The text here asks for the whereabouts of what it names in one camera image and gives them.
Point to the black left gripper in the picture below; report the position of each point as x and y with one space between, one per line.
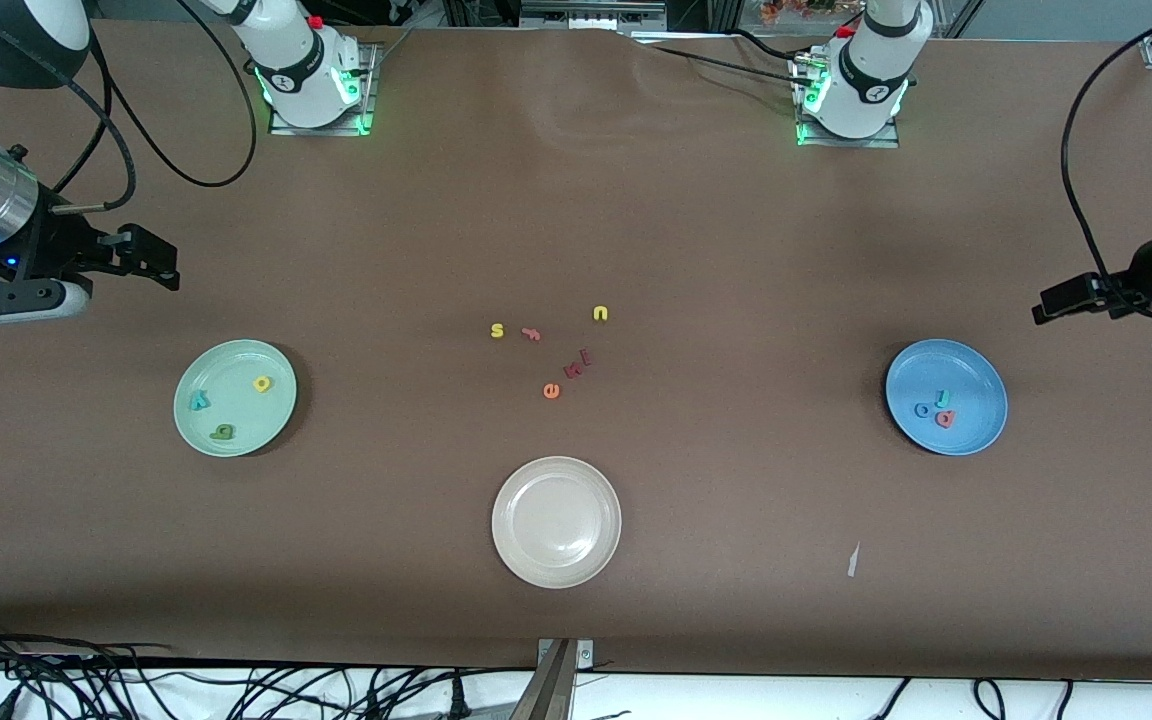
1148 273

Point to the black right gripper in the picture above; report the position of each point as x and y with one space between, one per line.
58 246

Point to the teal letter y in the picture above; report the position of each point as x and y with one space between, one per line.
200 402

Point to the blue plate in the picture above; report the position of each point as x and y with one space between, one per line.
966 370

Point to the green plate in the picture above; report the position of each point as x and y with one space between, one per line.
236 410

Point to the small grey paper scrap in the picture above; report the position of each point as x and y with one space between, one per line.
853 560

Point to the orange artificial flowers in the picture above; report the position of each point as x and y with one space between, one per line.
796 10

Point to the brown paper table cover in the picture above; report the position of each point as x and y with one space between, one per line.
576 200

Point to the beige plate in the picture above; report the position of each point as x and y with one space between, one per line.
556 522

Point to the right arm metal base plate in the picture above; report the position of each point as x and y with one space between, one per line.
321 128

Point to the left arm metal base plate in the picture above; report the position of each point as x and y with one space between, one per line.
846 142

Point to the grey metal bracket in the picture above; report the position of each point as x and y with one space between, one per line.
561 665

